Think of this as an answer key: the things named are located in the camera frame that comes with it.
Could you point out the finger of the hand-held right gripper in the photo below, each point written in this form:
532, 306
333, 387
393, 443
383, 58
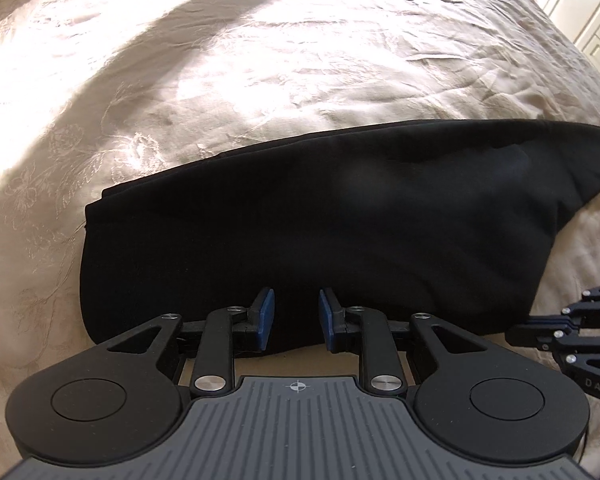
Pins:
535, 335
590, 302

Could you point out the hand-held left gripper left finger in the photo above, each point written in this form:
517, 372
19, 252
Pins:
265, 317

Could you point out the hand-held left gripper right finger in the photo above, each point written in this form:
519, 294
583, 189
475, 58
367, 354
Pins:
327, 317

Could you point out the black pants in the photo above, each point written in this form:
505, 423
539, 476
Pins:
330, 220

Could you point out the beige embroidered bedspread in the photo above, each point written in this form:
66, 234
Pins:
230, 60

